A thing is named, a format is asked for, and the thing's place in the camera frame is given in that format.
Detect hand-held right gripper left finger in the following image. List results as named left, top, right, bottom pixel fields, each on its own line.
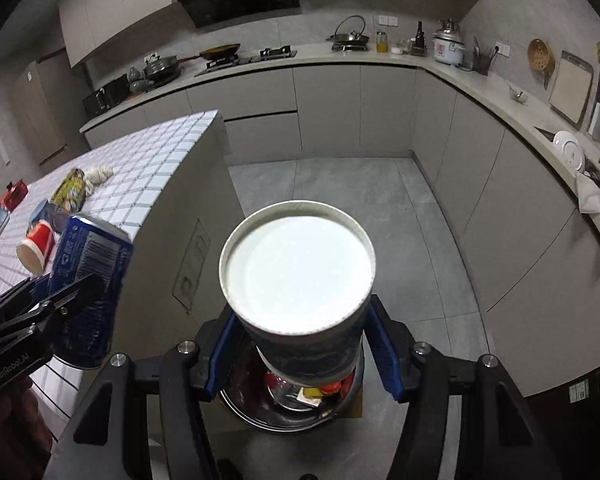
left=42, top=309, right=242, bottom=480

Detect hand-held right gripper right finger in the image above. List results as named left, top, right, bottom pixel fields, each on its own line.
left=362, top=294, right=563, bottom=480

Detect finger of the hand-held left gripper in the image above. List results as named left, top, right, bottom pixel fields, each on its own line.
left=0, top=274, right=106, bottom=341
left=0, top=276, right=51, bottom=331

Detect blue drink can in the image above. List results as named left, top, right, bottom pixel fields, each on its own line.
left=47, top=212, right=133, bottom=370

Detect red paper cup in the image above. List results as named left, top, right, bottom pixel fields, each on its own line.
left=16, top=219, right=57, bottom=276

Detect black round trash bin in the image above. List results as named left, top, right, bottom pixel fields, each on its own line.
left=219, top=345, right=366, bottom=433

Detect white tissue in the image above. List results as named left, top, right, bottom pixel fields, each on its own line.
left=82, top=166, right=115, bottom=193

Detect blue patterned paper cup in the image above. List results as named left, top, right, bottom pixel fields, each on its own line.
left=218, top=200, right=377, bottom=387

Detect person's left hand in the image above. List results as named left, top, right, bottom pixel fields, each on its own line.
left=0, top=377, right=56, bottom=466

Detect island socket panel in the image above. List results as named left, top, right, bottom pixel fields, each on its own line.
left=172, top=219, right=212, bottom=313

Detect small red box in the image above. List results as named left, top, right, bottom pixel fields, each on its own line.
left=1, top=180, right=28, bottom=208

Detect white tiled kitchen island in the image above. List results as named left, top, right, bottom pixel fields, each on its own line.
left=0, top=109, right=246, bottom=441

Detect beige refrigerator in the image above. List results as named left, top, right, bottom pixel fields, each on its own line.
left=7, top=49, right=88, bottom=166

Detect black microwave oven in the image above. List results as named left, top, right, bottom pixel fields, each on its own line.
left=82, top=75, right=131, bottom=116

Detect lidded wok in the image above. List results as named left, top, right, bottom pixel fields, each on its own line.
left=142, top=54, right=181, bottom=81

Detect beige lower kitchen cabinets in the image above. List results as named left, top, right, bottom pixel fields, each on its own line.
left=79, top=42, right=600, bottom=401

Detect white dish cloth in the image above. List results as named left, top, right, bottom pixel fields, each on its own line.
left=575, top=172, right=600, bottom=256

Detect beige upper cabinets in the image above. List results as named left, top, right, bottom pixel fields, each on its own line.
left=57, top=0, right=482, bottom=68

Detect white plate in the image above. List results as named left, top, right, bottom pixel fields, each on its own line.
left=552, top=130, right=586, bottom=177

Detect black frying pan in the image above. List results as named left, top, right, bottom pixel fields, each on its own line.
left=177, top=42, right=242, bottom=61

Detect black gas stove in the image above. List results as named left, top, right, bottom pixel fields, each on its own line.
left=195, top=47, right=299, bottom=77

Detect black utensil holder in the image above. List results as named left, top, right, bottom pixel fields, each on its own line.
left=471, top=36, right=496, bottom=76

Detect white rice cooker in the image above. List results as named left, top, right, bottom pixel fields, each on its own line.
left=432, top=17, right=467, bottom=67

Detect pot with glass lid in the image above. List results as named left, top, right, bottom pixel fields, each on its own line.
left=325, top=15, right=372, bottom=52

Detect beige cutting board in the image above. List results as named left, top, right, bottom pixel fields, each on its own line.
left=549, top=50, right=595, bottom=125

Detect round bamboo strainer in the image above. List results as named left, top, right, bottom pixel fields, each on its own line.
left=526, top=38, right=553, bottom=72

